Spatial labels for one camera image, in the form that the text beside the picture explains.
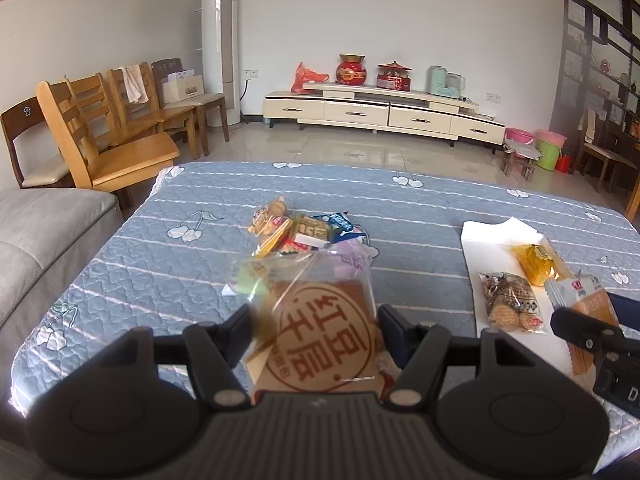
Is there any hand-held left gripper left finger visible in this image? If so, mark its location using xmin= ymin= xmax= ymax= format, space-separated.
xmin=117 ymin=305 xmax=253 ymax=409

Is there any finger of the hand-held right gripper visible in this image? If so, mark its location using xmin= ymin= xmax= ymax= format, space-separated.
xmin=611 ymin=293 xmax=640 ymax=333
xmin=550 ymin=306 xmax=626 ymax=354

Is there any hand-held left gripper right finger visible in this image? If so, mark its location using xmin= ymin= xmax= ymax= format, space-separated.
xmin=379 ymin=305 xmax=523 ymax=407

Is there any white orange bread packet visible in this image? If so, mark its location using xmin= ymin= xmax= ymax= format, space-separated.
xmin=544 ymin=274 xmax=622 ymax=377

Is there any light green snack packet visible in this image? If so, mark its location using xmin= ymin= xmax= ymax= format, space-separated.
xmin=234 ymin=259 xmax=273 ymax=303

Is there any red stamp bread packet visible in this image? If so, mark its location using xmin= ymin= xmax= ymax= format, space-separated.
xmin=239 ymin=252 xmax=401 ymax=406

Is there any round cookies clear packet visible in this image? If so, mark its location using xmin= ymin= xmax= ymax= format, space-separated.
xmin=479 ymin=271 xmax=547 ymax=334

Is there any yellow cake packet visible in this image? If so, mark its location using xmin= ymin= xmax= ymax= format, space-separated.
xmin=515 ymin=241 xmax=572 ymax=287

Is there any purple snack packet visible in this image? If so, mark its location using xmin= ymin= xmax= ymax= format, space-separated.
xmin=320 ymin=239 xmax=377 ymax=283

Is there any white cardboard box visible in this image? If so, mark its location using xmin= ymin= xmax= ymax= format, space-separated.
xmin=460 ymin=216 xmax=568 ymax=333

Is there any yellow bread packet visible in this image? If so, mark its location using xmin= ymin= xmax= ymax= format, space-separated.
xmin=256 ymin=232 xmax=291 ymax=259

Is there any blue quilted blanket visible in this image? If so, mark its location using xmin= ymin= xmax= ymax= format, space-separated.
xmin=9 ymin=160 xmax=640 ymax=473

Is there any blue white snack packet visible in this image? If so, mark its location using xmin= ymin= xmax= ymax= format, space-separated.
xmin=312 ymin=211 xmax=369 ymax=242

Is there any beige cracker packet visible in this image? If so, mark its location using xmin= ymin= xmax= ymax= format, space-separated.
xmin=291 ymin=215 xmax=332 ymax=249

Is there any dark dining chair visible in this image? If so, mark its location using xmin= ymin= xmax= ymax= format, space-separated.
xmin=574 ymin=107 xmax=627 ymax=192

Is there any green bucket pink lid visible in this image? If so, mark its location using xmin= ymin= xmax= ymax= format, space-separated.
xmin=535 ymin=129 xmax=569 ymax=171

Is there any small wooden stool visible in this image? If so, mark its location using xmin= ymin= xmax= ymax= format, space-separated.
xmin=501 ymin=141 xmax=544 ymax=181

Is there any pink basin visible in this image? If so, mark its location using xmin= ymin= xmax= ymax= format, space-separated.
xmin=504 ymin=127 xmax=536 ymax=147

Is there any light wooden chair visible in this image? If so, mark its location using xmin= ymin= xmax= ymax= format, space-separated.
xmin=35 ymin=80 xmax=182 ymax=211
xmin=65 ymin=72 xmax=166 ymax=153
xmin=106 ymin=61 xmax=202 ymax=159

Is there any grey sofa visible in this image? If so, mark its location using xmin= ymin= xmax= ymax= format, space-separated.
xmin=0 ymin=187 xmax=125 ymax=461

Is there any cream television cabinet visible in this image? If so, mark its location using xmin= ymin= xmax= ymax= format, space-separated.
xmin=262 ymin=81 xmax=507 ymax=152

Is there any dark chair beige cushion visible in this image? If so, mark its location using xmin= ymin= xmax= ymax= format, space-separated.
xmin=150 ymin=57 xmax=231 ymax=157

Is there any white gift bag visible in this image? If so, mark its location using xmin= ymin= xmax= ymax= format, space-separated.
xmin=161 ymin=70 xmax=205 ymax=107

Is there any red carousel gift box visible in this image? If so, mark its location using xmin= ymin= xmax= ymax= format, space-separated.
xmin=376 ymin=60 xmax=414 ymax=92

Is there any mint green blender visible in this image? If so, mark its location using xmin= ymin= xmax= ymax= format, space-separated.
xmin=426 ymin=64 xmax=450 ymax=97

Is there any red plastic bag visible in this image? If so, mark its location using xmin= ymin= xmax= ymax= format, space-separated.
xmin=291 ymin=62 xmax=331 ymax=95

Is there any dark wooden display shelf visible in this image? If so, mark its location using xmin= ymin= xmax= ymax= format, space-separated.
xmin=549 ymin=0 xmax=640 ymax=173

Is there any red gold jar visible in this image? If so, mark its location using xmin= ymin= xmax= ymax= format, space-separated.
xmin=335 ymin=53 xmax=370 ymax=86

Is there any dark chair white cushion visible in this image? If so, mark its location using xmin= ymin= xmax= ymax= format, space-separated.
xmin=0 ymin=95 xmax=73 ymax=191

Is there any beige towel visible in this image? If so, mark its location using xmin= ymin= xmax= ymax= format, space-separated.
xmin=120 ymin=64 xmax=149 ymax=104

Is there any white standing air conditioner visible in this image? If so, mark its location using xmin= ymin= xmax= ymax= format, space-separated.
xmin=201 ymin=0 xmax=242 ymax=129

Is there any black power cable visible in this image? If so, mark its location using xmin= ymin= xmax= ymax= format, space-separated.
xmin=238 ymin=78 xmax=252 ymax=125

